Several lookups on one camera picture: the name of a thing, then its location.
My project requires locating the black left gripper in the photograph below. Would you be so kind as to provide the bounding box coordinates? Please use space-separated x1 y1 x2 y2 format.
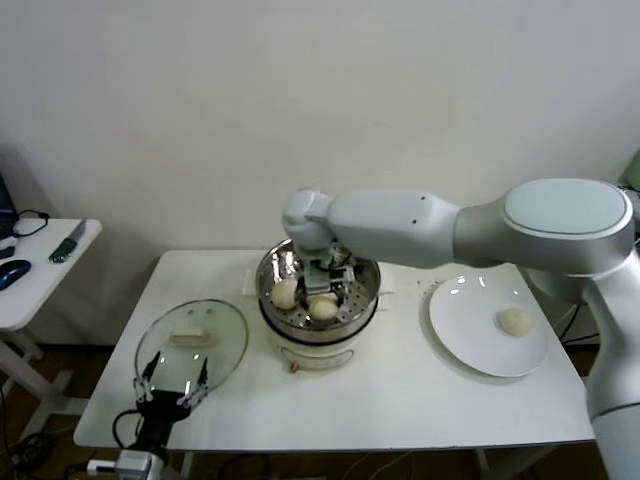
132 350 210 452

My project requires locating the black cable with plug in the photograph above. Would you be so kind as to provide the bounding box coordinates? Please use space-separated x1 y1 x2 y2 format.
10 209 51 239

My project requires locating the white round plate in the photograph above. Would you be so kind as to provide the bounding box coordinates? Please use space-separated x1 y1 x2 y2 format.
428 275 550 379

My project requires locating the white steamed baozi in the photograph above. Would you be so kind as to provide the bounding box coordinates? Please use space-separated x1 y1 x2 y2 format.
306 294 339 321
269 278 300 310
496 307 535 337

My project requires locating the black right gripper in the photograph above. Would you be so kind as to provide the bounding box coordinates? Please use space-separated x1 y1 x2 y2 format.
294 244 360 324

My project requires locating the perforated steel steamer basket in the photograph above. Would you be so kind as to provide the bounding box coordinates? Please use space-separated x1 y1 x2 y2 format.
242 238 399 332

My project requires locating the green handled knife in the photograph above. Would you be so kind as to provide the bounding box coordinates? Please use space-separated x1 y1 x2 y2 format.
48 217 88 264

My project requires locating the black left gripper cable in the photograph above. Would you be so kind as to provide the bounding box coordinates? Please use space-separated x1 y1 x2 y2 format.
112 408 146 452

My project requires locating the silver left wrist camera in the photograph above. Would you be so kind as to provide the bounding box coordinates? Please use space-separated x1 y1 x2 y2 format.
85 448 155 480

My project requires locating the black laptop screen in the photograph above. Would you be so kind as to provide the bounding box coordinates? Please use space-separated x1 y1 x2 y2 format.
0 167 20 237

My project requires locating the pale green appliance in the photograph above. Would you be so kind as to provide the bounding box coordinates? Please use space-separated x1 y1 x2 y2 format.
619 152 640 187

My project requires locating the white side table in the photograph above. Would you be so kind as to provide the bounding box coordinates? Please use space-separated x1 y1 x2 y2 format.
0 217 103 441

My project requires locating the round glass pot lid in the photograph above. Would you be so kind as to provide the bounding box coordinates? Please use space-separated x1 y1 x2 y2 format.
134 298 250 401

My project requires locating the black power cable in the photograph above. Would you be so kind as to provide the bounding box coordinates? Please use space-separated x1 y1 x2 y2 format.
562 302 601 347

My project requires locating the blue computer mouse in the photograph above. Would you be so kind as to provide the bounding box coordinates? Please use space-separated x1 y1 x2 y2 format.
0 258 33 292

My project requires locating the white electric cooking pot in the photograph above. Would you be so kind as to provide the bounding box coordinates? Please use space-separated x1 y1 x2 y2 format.
259 298 381 375

